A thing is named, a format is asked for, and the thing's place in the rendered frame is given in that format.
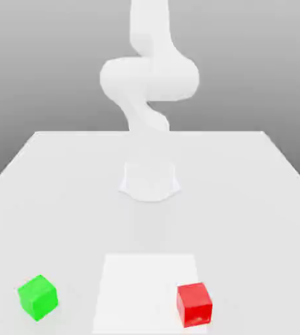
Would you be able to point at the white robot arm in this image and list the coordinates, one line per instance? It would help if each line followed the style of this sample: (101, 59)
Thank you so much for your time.
(149, 78)

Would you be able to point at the small green cube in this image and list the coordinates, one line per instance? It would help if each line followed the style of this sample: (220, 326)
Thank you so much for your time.
(37, 298)

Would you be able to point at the small red cube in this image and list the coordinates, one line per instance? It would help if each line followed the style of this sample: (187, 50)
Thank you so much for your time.
(194, 305)

